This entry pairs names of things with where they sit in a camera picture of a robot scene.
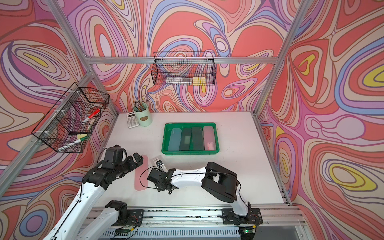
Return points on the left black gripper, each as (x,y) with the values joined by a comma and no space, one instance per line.
(133,164)

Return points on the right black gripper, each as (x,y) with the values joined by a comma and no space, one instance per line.
(159,187)

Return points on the teal pencil case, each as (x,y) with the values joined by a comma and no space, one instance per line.
(175,139)

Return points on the green plastic storage tray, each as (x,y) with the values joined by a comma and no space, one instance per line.
(167,132)

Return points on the dark green translucent pencil case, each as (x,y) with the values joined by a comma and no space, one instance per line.
(185,139)

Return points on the pink pencil case with sticker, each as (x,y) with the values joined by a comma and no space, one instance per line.
(209,138)

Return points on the clear rectangular pencil case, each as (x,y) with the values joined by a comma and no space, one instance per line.
(154,160)

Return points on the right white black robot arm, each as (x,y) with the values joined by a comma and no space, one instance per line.
(215,179)

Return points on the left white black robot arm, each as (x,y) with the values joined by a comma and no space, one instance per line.
(115,165)

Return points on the clear box in back basket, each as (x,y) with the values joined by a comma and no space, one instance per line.
(179,81)

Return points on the yellow box in back basket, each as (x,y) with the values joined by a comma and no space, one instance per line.
(199,81)

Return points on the white calculator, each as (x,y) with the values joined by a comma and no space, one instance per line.
(132,120)

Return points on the green pen holder cup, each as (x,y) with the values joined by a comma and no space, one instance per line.
(144,118)

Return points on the pencils in cup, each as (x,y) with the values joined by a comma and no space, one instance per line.
(139,106)

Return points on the green white marker in basket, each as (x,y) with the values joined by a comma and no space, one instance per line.
(80,138)

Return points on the red marker in basket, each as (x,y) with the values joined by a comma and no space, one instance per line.
(91,116)

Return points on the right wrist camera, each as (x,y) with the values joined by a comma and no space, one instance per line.
(160,164)

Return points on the aluminium mounting rail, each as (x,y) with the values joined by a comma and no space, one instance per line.
(206,224)

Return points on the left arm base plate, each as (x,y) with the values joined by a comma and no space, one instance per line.
(128,217)

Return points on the black wire basket on left wall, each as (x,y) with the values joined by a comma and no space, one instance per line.
(65,121)

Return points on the black wire basket on wall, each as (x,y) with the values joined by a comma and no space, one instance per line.
(65,121)
(184,64)

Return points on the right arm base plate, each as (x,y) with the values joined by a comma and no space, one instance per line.
(254,217)

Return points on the black wire basket on back wall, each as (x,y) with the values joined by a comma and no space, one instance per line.
(184,64)

